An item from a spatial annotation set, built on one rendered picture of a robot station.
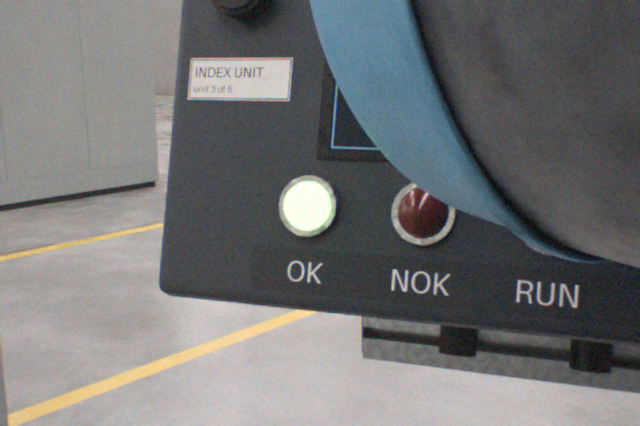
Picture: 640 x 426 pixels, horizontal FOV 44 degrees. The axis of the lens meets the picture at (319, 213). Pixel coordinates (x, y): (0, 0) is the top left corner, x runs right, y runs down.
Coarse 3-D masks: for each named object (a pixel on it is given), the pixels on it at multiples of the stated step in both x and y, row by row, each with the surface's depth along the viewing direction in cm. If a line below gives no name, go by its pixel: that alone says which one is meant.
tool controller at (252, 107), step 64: (192, 0) 37; (256, 0) 34; (192, 64) 36; (256, 64) 35; (320, 64) 34; (192, 128) 36; (256, 128) 35; (320, 128) 34; (192, 192) 36; (256, 192) 35; (384, 192) 33; (192, 256) 36; (256, 256) 35; (320, 256) 34; (384, 256) 33; (448, 256) 32; (512, 256) 31; (448, 320) 32; (512, 320) 31; (576, 320) 30
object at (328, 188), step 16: (304, 176) 34; (288, 192) 34; (304, 192) 33; (320, 192) 33; (288, 208) 33; (304, 208) 33; (320, 208) 33; (336, 208) 33; (288, 224) 34; (304, 224) 33; (320, 224) 33
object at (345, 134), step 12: (336, 84) 34; (336, 96) 34; (336, 108) 34; (348, 108) 34; (336, 120) 34; (348, 120) 33; (336, 132) 34; (348, 132) 33; (360, 132) 33; (336, 144) 34; (348, 144) 33; (360, 144) 33; (372, 144) 33
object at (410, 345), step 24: (384, 336) 41; (408, 336) 41; (432, 336) 40; (480, 336) 38; (504, 336) 38; (528, 336) 38; (384, 360) 40; (408, 360) 40; (432, 360) 39; (456, 360) 39; (480, 360) 39; (504, 360) 38; (528, 360) 38; (552, 360) 37; (624, 360) 37; (576, 384) 37; (600, 384) 37; (624, 384) 36
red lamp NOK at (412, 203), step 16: (400, 192) 32; (416, 192) 32; (400, 208) 32; (416, 208) 32; (432, 208) 31; (448, 208) 32; (400, 224) 32; (416, 224) 32; (432, 224) 31; (448, 224) 32; (416, 240) 32; (432, 240) 32
